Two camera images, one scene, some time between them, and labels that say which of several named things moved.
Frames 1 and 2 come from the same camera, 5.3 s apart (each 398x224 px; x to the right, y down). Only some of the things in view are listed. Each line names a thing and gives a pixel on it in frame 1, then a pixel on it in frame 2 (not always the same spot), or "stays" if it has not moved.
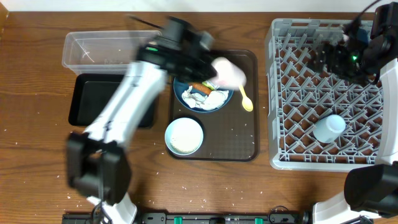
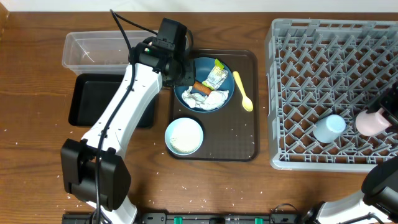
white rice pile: x=186 y=134 stays
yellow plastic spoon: x=247 y=102 stays
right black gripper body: x=327 y=58 -> x=389 y=101
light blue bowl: x=183 y=135 stays
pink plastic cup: x=229 y=76 -> x=372 y=124
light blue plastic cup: x=328 y=129 stays
